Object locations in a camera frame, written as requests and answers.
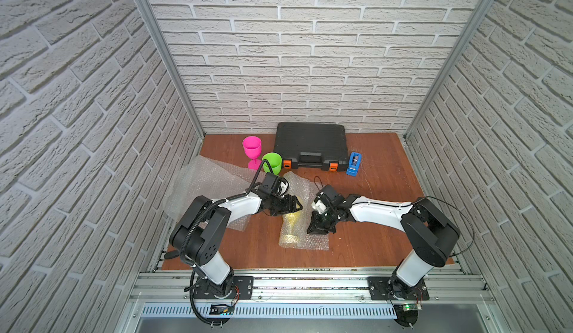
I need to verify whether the blue tape dispenser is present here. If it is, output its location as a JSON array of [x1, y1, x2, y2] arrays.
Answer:
[[346, 152, 362, 177]]

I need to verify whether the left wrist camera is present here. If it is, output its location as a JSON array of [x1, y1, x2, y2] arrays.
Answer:
[[273, 177, 289, 197]]

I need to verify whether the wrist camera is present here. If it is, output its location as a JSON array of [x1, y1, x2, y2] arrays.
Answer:
[[311, 199, 328, 214], [273, 177, 289, 197]]

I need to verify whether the yellow plastic wine glass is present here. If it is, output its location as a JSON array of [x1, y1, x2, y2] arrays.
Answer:
[[280, 211, 310, 247]]

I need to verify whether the pink plastic wine glass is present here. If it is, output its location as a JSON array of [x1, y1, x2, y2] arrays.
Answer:
[[243, 136, 262, 170]]

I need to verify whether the black plastic tool case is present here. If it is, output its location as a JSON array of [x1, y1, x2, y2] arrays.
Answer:
[[274, 122, 349, 172]]

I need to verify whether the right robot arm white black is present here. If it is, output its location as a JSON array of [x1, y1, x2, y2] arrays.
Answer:
[[307, 185, 460, 294]]

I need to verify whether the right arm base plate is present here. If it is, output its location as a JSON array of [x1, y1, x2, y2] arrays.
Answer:
[[367, 276, 430, 302]]

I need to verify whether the bubble wrap sheet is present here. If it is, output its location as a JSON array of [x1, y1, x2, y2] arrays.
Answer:
[[278, 172, 329, 251]]

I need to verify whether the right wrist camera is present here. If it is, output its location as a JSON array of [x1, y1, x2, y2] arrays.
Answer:
[[311, 199, 328, 214]]

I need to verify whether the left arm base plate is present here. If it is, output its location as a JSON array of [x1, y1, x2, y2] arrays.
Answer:
[[191, 276, 254, 300]]

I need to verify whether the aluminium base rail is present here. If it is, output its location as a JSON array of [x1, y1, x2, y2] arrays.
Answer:
[[128, 265, 495, 319]]

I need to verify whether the bubble wrap stack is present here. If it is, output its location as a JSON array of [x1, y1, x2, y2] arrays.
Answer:
[[161, 155, 255, 222]]

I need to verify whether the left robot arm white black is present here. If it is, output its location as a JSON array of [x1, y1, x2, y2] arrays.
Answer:
[[165, 173, 303, 288]]

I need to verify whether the green plastic wine glass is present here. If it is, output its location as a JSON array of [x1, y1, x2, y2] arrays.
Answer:
[[262, 152, 283, 176]]

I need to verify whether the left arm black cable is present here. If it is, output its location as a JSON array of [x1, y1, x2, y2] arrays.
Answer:
[[178, 159, 275, 267]]

